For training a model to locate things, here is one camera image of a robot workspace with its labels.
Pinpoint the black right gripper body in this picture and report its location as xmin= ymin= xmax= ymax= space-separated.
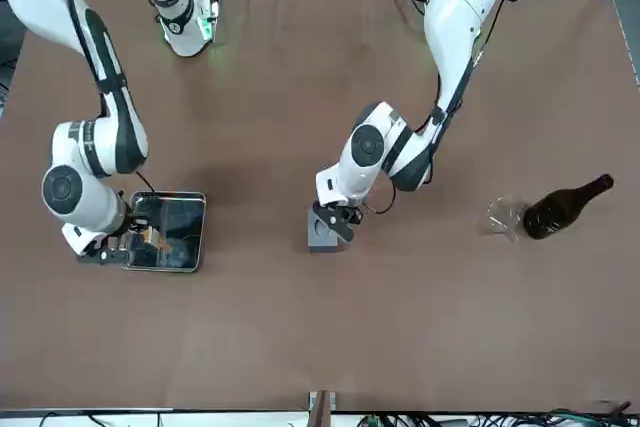
xmin=118 ymin=210 xmax=151 ymax=248

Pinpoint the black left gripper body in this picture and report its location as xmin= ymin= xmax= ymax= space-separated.
xmin=323 ymin=199 xmax=364 ymax=227

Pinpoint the grey part base block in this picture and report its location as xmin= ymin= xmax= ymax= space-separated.
xmin=306 ymin=206 xmax=343 ymax=254

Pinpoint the orange handled paint brush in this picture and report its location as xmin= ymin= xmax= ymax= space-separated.
xmin=141 ymin=225 xmax=175 ymax=254

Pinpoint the shiny metal tray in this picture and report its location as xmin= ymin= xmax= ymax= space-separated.
xmin=122 ymin=190 xmax=208 ymax=274

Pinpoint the clear glass cup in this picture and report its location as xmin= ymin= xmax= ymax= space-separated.
xmin=482 ymin=195 xmax=529 ymax=244

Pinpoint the dark brown glass bottle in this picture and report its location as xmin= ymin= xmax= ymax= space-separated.
xmin=522 ymin=173 xmax=615 ymax=242

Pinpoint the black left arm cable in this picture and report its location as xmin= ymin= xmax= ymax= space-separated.
xmin=359 ymin=0 xmax=506 ymax=216

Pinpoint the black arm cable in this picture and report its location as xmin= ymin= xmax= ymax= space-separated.
xmin=59 ymin=0 xmax=221 ymax=196
xmin=359 ymin=0 xmax=506 ymax=216

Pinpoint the table edge clamp bracket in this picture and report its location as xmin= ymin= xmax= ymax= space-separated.
xmin=307 ymin=389 xmax=339 ymax=427

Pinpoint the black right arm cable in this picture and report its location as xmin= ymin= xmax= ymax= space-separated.
xmin=59 ymin=0 xmax=221 ymax=196

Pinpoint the black cable bundle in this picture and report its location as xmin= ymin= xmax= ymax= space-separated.
xmin=349 ymin=399 xmax=634 ymax=427

